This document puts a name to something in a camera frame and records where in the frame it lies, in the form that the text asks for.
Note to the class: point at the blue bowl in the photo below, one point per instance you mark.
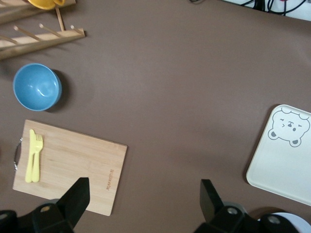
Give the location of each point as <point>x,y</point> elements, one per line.
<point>36,87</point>

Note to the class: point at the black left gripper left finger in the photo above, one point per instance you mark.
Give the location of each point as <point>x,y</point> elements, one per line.
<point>75,201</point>

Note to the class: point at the yellow cup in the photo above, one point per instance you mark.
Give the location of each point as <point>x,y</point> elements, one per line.
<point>43,3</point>

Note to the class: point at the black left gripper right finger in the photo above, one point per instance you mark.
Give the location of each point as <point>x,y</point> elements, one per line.
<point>211,206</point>

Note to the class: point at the wooden peg dish rack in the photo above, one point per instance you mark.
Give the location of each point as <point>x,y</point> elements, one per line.
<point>48,40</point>

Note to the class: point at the bamboo cutting board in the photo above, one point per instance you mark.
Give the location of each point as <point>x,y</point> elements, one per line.
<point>80,157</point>

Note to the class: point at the cream bear print tray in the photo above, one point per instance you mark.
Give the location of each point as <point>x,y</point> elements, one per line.
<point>281,165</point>

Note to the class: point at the yellow plastic knife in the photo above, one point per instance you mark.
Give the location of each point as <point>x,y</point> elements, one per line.
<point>30,155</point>

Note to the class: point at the white round plate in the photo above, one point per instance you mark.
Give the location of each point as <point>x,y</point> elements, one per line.
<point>296,222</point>

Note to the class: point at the yellow plastic fork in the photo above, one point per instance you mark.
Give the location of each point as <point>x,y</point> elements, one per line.
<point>37,150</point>

